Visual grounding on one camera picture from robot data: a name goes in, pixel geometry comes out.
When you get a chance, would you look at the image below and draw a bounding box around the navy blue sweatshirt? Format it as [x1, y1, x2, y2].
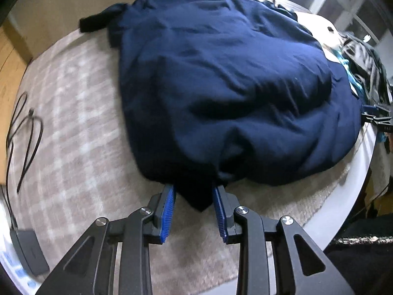
[79, 0, 362, 211]

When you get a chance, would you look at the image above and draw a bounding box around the grey garment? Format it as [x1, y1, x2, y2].
[341, 32, 392, 105]

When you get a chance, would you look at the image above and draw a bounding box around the bright blue garment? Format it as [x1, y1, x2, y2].
[332, 49, 367, 104]

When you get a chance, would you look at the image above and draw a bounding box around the black power adapter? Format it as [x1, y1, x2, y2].
[10, 229, 49, 277]

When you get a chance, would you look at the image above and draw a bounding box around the checkered beige table cloth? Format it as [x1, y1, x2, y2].
[10, 29, 353, 294]

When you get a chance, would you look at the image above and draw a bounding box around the orange pine wood board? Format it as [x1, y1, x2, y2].
[0, 25, 30, 123]

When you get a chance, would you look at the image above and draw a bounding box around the black cable on table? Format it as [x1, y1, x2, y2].
[5, 91, 44, 222]

